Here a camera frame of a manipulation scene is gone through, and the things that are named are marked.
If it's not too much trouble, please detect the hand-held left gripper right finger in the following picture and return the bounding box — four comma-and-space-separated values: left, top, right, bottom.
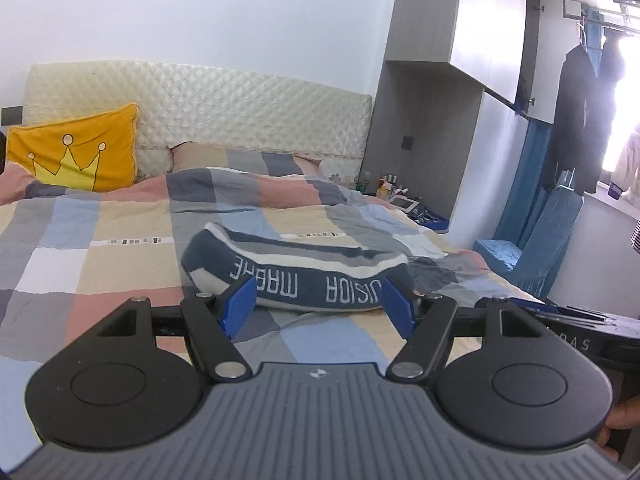
385, 277, 543, 382

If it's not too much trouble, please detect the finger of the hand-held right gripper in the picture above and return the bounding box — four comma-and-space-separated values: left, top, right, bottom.
510, 300, 618, 327

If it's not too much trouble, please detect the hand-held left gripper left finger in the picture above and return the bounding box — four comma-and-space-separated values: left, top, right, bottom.
95, 276, 257, 383

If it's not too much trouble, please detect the white navy striped sweater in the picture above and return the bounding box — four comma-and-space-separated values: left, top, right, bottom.
180, 222, 416, 313

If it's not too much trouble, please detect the person's right hand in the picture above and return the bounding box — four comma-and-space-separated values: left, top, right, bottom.
597, 394, 640, 463

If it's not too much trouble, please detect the blue covered chair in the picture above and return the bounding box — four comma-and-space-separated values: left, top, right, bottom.
472, 172, 586, 303

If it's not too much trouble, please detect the blue tray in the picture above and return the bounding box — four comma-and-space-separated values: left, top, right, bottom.
412, 209, 450, 233

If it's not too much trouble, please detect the patchwork checked bed cover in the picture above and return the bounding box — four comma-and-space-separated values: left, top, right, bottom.
0, 162, 546, 461

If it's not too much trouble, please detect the blue curtain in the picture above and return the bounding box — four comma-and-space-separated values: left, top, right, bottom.
492, 119, 553, 256

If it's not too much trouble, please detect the floral pillow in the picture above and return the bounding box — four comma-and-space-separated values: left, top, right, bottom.
317, 157, 362, 188

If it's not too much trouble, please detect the checked patchwork pillow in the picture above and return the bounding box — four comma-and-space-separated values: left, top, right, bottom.
170, 141, 323, 177

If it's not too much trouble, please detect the pale hanging garment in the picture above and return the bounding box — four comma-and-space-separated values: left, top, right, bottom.
612, 127, 640, 196

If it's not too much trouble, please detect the cream pillow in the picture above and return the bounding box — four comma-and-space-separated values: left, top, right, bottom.
136, 146, 173, 181

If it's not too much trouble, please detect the black hanging jacket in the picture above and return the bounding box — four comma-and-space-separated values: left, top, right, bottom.
541, 42, 608, 196

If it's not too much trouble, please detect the cream quilted headboard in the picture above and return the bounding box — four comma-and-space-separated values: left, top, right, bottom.
24, 60, 373, 186

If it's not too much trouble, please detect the grey white wardrobe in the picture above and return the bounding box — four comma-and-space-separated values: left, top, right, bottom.
360, 0, 556, 241

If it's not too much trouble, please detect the yellow crown print pillow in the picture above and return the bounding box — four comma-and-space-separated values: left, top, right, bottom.
6, 103, 140, 193

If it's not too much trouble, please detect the short black hanging garment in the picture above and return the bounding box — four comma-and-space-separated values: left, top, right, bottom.
597, 32, 628, 116

